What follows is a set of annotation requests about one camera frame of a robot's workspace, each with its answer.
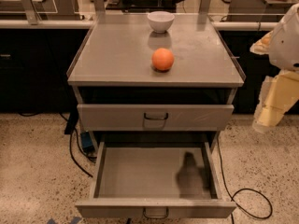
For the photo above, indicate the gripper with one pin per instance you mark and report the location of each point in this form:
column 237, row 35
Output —
column 286, row 43

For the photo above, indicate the grey drawer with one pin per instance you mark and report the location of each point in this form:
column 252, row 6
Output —
column 168, row 118
column 155, row 181

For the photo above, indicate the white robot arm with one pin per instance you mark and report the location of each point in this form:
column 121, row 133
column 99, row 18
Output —
column 282, row 43

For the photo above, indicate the grey metal drawer cabinet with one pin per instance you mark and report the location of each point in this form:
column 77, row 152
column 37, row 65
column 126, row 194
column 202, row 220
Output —
column 114, row 67

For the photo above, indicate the grey top drawer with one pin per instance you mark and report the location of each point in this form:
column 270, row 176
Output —
column 168, row 118

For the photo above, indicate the orange fruit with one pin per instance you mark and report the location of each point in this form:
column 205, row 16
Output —
column 162, row 59

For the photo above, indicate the white ceramic bowl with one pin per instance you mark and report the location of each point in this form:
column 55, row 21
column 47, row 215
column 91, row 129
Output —
column 160, row 21

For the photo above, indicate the blue power adapter box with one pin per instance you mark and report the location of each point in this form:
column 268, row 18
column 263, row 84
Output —
column 86, row 142

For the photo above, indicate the metal bracket post left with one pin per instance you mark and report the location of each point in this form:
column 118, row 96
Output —
column 30, row 12

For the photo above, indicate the white counter rail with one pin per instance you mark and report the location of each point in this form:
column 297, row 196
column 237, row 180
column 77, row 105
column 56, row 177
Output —
column 219, row 25

